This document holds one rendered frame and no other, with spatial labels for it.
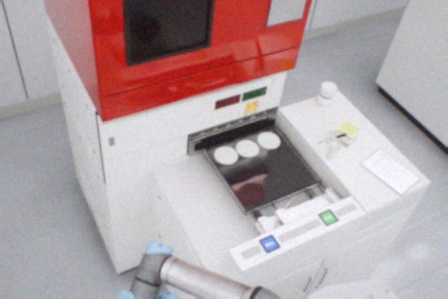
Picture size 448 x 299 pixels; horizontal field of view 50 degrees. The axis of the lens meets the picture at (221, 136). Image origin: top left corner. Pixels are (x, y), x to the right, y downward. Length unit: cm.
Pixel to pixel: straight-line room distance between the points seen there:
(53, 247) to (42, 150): 74
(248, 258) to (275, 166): 49
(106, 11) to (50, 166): 192
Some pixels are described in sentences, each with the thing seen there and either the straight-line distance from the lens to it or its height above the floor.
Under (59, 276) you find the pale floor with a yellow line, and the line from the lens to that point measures 277.
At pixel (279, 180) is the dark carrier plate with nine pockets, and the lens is 198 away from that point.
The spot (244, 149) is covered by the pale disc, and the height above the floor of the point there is 90.
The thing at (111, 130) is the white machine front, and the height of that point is 113.
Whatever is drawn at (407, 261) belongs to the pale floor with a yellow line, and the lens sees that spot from 308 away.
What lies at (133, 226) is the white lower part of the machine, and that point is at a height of 46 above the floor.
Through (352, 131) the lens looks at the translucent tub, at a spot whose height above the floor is 103.
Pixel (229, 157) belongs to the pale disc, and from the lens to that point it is 202.
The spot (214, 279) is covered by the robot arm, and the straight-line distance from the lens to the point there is 125.
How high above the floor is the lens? 240
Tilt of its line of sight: 46 degrees down
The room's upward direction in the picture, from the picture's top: 8 degrees clockwise
